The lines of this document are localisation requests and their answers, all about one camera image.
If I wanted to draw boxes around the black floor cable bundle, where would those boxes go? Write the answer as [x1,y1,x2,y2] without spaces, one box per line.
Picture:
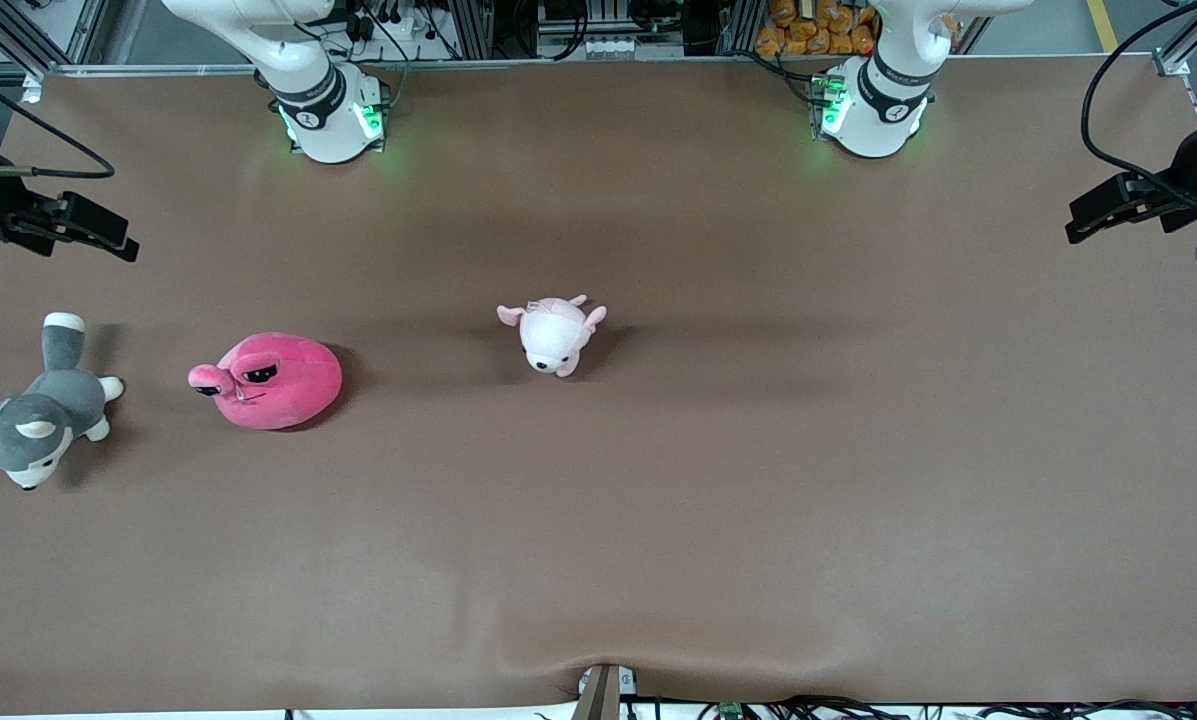
[648,695,1197,720]

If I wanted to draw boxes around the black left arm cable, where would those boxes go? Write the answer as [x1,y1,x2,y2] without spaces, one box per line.
[1080,0,1197,216]

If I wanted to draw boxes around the pink round plush toy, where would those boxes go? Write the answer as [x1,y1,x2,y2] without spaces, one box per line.
[188,332,344,431]

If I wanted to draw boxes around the grey white husky plush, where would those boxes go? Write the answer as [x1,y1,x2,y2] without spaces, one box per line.
[0,312,126,491]

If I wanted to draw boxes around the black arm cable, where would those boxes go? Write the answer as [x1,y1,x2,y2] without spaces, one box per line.
[0,62,117,181]
[1080,0,1197,216]

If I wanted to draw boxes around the aluminium frame posts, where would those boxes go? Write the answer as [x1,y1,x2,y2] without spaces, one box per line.
[446,0,496,61]

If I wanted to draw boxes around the metal table clamp bracket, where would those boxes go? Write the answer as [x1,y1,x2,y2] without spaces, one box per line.
[570,663,641,720]

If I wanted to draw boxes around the pale pink small plush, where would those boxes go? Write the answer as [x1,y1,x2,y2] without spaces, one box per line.
[498,294,608,378]

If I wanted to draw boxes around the grey table edge rail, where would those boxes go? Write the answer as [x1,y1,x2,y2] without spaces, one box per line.
[43,50,1189,79]

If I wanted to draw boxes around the white power strip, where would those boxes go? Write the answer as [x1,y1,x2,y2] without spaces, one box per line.
[580,35,686,61]

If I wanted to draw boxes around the orange packaged snacks pile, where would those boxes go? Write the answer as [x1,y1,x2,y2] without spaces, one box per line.
[755,0,962,58]

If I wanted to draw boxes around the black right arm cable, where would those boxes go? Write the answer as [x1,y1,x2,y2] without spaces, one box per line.
[0,62,117,181]

